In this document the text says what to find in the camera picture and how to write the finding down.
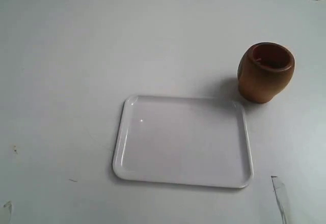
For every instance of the white rectangular plastic tray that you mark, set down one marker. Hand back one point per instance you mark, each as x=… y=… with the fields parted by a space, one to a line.
x=189 y=141

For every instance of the clear tape scrap left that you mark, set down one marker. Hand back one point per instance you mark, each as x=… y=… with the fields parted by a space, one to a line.
x=6 y=212

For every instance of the clear tape strip right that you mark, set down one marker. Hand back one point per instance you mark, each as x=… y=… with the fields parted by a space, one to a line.
x=282 y=199

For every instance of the brown wooden mortar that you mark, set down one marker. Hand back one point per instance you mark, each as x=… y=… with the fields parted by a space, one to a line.
x=264 y=71

